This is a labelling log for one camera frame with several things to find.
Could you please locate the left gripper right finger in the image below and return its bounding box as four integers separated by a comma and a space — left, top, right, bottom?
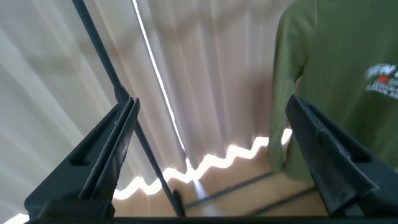
285, 94, 398, 217

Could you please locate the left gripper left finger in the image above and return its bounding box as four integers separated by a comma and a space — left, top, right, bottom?
24, 97, 141, 218

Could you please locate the green long-sleeved shirt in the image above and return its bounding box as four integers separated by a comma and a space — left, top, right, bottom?
266, 0, 398, 184

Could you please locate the black clothes rack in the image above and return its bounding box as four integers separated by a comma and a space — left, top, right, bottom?
71, 0, 318, 218

